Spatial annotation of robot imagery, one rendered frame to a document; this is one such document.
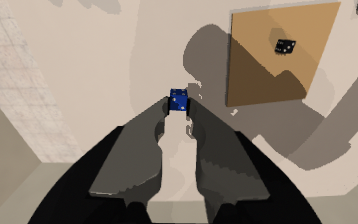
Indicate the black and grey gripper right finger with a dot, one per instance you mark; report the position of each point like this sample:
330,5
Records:
231,169

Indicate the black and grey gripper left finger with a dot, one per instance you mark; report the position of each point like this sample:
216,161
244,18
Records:
124,167

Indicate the blue die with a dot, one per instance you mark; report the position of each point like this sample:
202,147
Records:
178,99

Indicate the brown flat mat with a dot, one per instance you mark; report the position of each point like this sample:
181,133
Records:
257,74

